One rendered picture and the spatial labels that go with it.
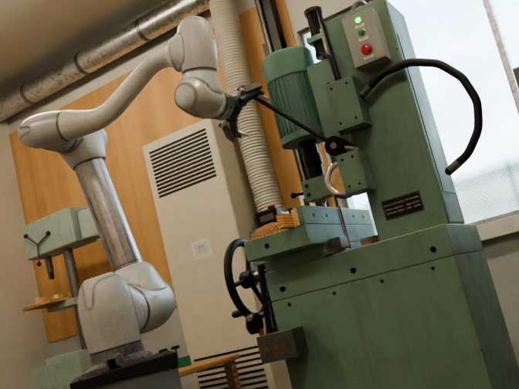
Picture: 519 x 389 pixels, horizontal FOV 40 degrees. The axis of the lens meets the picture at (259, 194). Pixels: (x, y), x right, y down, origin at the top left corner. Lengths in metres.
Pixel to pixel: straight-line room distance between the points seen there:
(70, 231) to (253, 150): 1.23
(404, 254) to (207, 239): 2.04
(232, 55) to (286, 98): 1.75
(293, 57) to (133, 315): 0.97
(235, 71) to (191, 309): 1.35
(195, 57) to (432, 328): 0.99
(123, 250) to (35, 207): 3.03
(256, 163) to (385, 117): 1.78
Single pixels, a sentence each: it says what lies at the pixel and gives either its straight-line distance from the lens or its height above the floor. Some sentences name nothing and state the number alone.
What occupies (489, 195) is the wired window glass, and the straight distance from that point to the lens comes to 3.65.
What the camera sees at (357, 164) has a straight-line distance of 2.12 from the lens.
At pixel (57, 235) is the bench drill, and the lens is 4.48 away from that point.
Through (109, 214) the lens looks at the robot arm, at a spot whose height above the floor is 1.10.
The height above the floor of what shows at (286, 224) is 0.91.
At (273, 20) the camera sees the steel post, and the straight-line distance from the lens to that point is 4.09.
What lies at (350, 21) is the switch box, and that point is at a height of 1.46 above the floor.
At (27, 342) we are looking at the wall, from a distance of 5.21.
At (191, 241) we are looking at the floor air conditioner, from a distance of 4.01.
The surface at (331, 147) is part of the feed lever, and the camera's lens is 2.19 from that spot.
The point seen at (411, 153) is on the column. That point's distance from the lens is 2.17.
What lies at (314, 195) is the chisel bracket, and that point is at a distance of 2.34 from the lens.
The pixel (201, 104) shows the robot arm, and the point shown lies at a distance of 1.99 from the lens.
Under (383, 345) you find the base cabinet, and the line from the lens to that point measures 2.09.
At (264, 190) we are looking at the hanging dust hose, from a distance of 3.86.
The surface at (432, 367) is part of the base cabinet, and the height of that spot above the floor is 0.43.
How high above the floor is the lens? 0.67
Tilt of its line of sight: 10 degrees up
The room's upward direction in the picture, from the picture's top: 14 degrees counter-clockwise
